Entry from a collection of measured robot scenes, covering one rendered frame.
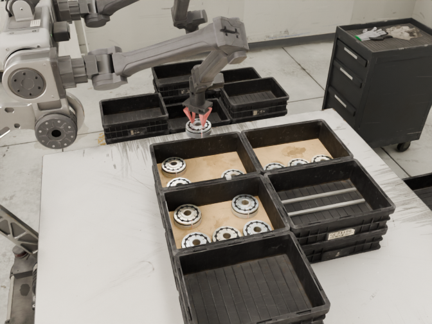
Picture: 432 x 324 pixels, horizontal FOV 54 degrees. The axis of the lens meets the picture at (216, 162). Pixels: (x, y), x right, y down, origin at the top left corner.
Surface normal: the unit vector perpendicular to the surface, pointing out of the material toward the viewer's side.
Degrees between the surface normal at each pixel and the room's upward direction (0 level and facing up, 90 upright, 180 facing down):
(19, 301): 0
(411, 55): 90
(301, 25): 90
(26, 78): 90
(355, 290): 0
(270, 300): 0
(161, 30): 90
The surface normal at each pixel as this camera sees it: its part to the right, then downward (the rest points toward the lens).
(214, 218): 0.00, -0.78
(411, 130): 0.28, 0.60
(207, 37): -0.32, 0.02
